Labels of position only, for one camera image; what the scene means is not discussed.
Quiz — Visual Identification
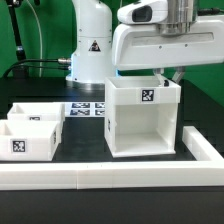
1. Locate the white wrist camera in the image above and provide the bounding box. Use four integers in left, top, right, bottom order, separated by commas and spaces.
117, 0, 168, 25

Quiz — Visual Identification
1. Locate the black camera stand pole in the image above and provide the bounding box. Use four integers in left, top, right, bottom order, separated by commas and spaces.
3, 0, 29, 79

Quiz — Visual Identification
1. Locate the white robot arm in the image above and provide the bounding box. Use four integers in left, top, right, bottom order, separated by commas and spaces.
66, 0, 224, 89

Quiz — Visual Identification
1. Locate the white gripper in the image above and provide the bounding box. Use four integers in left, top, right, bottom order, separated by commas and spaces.
112, 20, 224, 84

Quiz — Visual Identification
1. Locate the white L-shaped fence wall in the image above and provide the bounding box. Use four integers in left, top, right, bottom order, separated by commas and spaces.
0, 126, 224, 190

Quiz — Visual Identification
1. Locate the white marker tag sheet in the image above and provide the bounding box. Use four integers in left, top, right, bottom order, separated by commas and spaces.
65, 102, 105, 117

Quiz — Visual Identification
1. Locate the black cable at base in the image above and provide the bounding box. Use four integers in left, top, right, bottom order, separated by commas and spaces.
2, 57, 72, 78

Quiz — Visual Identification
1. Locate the white thin cable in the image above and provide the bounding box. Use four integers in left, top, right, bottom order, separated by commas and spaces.
25, 0, 44, 78

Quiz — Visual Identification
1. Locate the white drawer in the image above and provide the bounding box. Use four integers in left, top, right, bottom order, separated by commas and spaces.
7, 102, 65, 133
0, 120, 61, 161

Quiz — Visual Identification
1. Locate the white drawer cabinet box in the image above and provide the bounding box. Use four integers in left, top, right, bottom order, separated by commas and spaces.
104, 76, 181, 157

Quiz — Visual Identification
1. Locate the white front drawer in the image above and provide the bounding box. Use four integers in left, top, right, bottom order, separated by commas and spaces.
0, 120, 61, 161

